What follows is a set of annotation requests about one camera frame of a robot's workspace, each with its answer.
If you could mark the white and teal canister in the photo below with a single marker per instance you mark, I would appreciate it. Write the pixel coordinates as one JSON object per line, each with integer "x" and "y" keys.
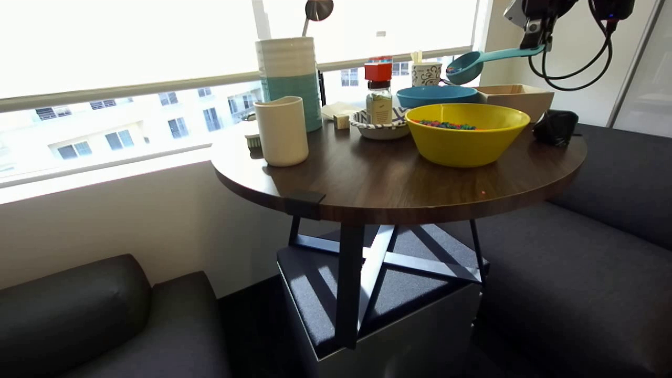
{"x": 291, "y": 73}

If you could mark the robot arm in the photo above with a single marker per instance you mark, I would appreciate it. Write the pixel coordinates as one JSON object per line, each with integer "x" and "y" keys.
{"x": 515, "y": 12}

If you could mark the striped woven small bowl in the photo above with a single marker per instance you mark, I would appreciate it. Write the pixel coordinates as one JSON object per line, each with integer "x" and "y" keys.
{"x": 380, "y": 131}

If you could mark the blue bowl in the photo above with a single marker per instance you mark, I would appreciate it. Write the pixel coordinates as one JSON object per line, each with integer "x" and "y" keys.
{"x": 436, "y": 97}

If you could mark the window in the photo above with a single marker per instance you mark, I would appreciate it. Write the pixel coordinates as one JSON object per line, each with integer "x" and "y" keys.
{"x": 131, "y": 131}

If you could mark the teal measuring spoon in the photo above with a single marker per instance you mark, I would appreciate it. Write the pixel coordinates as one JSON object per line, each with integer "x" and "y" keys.
{"x": 464, "y": 69}

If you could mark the dark grey sofa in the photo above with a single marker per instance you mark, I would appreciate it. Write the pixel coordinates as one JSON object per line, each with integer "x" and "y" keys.
{"x": 588, "y": 283}
{"x": 105, "y": 325}

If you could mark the small scrub brush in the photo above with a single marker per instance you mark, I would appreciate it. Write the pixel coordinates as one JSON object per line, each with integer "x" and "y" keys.
{"x": 253, "y": 140}

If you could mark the yellow bowl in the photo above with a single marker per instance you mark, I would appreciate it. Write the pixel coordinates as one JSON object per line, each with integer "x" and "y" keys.
{"x": 464, "y": 147}

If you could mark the light wooden box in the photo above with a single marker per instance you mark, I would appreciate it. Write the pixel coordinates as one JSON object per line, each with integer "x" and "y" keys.
{"x": 530, "y": 102}

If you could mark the metal lamp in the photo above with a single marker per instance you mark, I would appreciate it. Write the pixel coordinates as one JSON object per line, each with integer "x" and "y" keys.
{"x": 318, "y": 8}

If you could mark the white roller blind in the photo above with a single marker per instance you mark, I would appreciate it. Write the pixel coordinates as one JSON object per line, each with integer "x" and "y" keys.
{"x": 131, "y": 47}

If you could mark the black clamp pad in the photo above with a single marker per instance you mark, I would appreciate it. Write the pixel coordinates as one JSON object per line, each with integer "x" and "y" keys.
{"x": 304, "y": 202}

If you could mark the grey cushioned ottoman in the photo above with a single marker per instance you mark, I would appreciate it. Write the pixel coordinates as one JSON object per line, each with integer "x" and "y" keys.
{"x": 420, "y": 325}

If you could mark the black pouch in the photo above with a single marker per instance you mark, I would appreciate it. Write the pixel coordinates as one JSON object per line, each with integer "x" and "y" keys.
{"x": 555, "y": 127}

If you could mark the spice jar with red lid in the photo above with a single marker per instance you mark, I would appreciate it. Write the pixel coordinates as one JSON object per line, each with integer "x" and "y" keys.
{"x": 378, "y": 92}

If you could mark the cream ceramic cup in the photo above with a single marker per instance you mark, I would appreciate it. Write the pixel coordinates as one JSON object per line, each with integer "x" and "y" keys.
{"x": 282, "y": 134}

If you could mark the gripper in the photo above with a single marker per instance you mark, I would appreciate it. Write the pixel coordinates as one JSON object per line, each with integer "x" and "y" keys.
{"x": 546, "y": 6}

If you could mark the colourful candy pieces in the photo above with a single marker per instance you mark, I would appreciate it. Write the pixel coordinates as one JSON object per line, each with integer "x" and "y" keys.
{"x": 446, "y": 125}

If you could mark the small wooden block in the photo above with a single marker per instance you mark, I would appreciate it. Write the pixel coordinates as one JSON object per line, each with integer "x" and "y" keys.
{"x": 342, "y": 122}

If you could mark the white napkin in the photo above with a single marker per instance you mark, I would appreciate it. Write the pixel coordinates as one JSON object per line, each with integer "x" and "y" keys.
{"x": 338, "y": 109}

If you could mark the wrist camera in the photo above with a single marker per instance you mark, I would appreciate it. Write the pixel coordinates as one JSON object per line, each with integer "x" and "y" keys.
{"x": 614, "y": 7}

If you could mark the patterned white mug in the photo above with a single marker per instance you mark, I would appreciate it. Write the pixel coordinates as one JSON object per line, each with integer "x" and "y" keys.
{"x": 426, "y": 74}

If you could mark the bundle of wooden sticks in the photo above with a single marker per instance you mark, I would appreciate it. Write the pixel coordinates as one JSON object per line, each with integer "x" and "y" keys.
{"x": 417, "y": 56}

